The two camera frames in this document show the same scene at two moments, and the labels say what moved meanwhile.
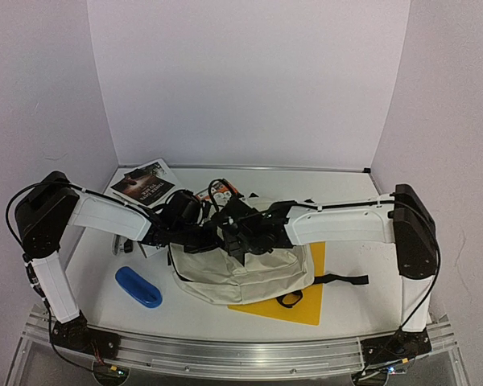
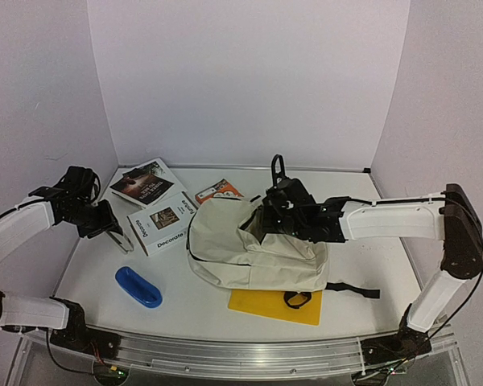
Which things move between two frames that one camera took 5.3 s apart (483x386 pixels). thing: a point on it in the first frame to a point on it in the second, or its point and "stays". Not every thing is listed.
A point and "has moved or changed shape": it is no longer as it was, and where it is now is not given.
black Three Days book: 145,184 stays
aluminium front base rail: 206,357 stays
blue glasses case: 139,288 stays
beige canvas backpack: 211,273 has moved or changed shape
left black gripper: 209,242 to 108,221
